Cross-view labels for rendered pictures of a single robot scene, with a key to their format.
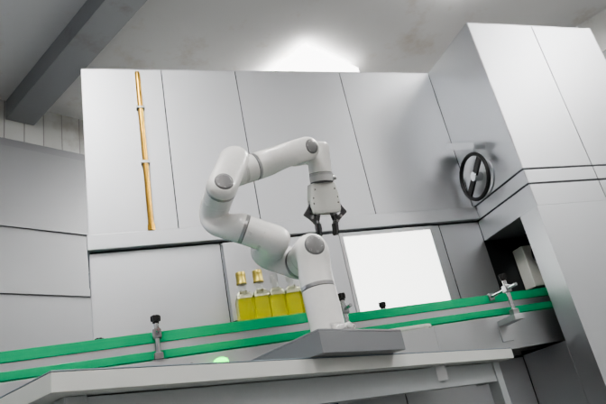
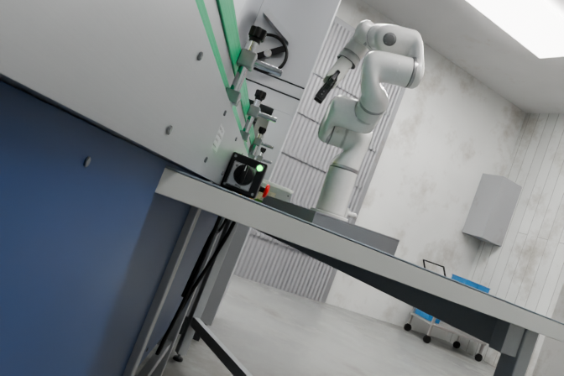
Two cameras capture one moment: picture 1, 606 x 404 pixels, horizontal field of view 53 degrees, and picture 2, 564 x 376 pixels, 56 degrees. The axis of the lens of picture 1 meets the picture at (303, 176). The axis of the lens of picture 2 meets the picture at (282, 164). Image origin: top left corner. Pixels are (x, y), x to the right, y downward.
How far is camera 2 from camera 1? 2.07 m
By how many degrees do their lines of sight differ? 68
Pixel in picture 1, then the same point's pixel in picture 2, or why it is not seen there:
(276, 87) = not seen: outside the picture
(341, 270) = not seen: hidden behind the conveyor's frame
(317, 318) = (346, 199)
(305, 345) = (385, 243)
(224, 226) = (383, 99)
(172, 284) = not seen: outside the picture
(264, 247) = (368, 127)
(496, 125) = (311, 44)
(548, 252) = (276, 146)
